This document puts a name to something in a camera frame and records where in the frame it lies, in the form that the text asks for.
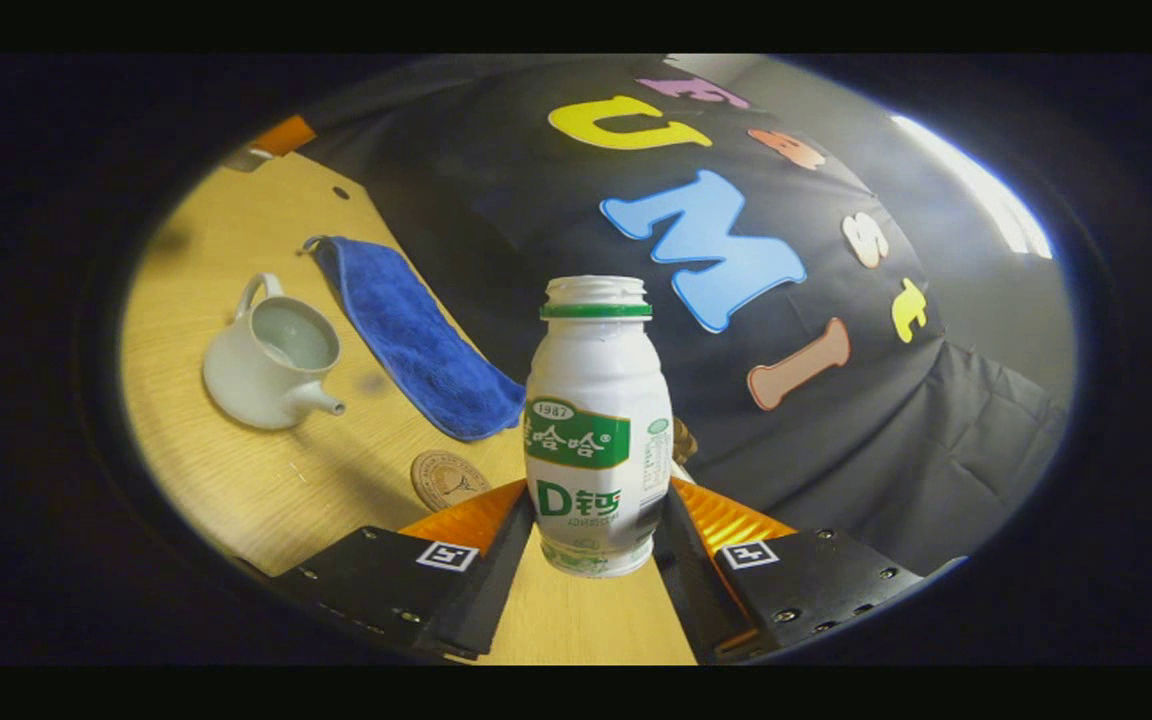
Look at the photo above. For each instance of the white ceramic teacup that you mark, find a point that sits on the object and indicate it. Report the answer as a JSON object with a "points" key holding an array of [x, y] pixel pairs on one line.
{"points": [[246, 385]]}

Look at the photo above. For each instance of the white water bottle green label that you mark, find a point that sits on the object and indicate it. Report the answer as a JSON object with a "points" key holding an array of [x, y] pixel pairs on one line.
{"points": [[596, 400]]}

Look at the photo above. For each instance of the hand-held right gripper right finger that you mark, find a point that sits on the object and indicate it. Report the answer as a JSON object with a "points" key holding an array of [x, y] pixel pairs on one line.
{"points": [[696, 580]]}

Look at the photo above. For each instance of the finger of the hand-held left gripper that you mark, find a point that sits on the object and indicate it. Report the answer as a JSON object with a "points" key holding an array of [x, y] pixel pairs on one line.
{"points": [[286, 135]]}

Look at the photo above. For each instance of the round brown coaster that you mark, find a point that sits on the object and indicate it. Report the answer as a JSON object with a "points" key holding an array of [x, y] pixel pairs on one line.
{"points": [[446, 482]]}

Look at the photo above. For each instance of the black backdrop cloth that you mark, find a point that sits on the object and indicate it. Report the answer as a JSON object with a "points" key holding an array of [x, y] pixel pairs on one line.
{"points": [[836, 450]]}

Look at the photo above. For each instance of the brown bread slice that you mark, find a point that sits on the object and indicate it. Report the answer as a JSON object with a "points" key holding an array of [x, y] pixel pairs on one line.
{"points": [[684, 440]]}

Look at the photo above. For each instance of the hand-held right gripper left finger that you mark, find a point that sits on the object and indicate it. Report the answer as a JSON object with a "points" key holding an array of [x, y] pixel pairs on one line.
{"points": [[492, 580]]}

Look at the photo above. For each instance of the blue towel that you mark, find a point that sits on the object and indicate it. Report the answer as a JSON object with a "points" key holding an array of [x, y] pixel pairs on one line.
{"points": [[416, 340]]}

